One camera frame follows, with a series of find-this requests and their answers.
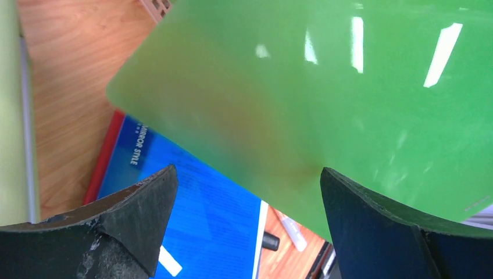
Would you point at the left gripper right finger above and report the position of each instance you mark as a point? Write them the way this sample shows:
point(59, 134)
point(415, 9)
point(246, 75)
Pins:
point(377, 237)

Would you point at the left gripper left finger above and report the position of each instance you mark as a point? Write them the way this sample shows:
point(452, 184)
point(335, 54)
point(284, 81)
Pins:
point(118, 236)

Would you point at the green plastic folder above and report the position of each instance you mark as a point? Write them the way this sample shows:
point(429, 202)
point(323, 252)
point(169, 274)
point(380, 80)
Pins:
point(395, 95)

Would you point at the black paperback book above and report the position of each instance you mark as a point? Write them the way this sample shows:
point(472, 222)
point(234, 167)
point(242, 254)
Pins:
point(325, 265)

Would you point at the red plastic folder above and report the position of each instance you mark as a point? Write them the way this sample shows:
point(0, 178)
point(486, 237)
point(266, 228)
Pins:
point(104, 157)

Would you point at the orange grey highlighter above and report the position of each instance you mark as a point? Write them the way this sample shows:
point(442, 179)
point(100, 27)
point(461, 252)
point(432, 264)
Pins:
point(292, 230)

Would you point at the blue plastic folder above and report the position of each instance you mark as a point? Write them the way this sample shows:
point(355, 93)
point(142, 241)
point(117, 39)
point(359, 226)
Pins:
point(216, 227)

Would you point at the small black marker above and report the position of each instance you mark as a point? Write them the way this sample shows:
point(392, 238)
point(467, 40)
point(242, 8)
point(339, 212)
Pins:
point(270, 241)

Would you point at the green drawer cabinet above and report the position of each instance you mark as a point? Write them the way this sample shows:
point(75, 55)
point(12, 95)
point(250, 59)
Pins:
point(20, 200)

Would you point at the pink file organizer rack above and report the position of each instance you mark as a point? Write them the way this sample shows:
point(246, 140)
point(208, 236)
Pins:
point(157, 9)

